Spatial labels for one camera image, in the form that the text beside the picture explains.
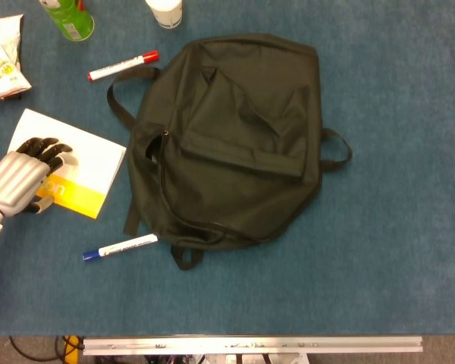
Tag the red capped whiteboard marker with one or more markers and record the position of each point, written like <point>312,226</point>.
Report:
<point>117,67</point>

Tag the black fabric backpack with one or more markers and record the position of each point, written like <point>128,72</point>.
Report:
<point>231,151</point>

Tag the white paper cup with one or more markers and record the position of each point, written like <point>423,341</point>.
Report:
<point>167,13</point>

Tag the green chips can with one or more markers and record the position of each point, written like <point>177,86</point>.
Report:
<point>70,19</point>

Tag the yellow power strip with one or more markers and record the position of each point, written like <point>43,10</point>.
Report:
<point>74,349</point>

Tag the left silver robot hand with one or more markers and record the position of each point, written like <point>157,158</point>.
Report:
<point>15,178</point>

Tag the yellow and white book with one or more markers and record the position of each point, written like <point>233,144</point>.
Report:
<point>95,151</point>

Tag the aluminium profile rail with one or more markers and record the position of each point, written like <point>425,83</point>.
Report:
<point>250,345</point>

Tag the white snack bag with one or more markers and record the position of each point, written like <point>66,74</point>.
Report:
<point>2,60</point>

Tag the blue capped whiteboard marker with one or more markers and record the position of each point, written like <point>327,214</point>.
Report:
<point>125,245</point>

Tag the blue felt table cover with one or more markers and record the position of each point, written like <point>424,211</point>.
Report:
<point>383,246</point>

